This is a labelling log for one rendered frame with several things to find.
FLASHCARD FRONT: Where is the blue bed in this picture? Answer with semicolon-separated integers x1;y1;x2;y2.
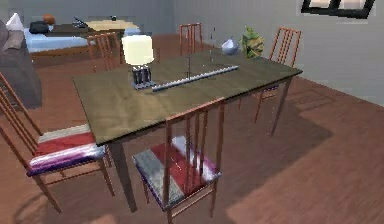
23;25;142;57

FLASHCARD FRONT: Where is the white pyramid pillow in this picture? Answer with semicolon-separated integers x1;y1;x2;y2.
5;12;25;32

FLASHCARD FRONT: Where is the cream shade table lamp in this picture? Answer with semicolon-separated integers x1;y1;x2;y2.
121;33;157;91

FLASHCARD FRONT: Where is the black bag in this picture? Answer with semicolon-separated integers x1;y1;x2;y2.
28;20;51;35

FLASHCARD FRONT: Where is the green leafy house plant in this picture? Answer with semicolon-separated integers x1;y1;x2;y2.
241;26;266;60

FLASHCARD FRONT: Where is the orange ball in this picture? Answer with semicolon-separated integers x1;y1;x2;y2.
41;13;56;26

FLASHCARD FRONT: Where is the tan flat board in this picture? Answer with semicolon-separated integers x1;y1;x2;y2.
85;19;140;32

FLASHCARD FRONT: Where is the olive wooden dining table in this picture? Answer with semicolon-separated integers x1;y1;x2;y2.
72;48;304;214

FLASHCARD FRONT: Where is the black framed window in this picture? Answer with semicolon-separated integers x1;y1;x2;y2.
300;0;376;20

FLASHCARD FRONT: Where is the grey sofa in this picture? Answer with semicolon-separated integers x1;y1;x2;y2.
0;19;43;110

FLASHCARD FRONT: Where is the dark low table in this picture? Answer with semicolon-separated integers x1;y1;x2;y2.
45;22;126;39

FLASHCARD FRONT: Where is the long grey ribbed bar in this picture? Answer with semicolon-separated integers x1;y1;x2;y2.
151;65;240;93

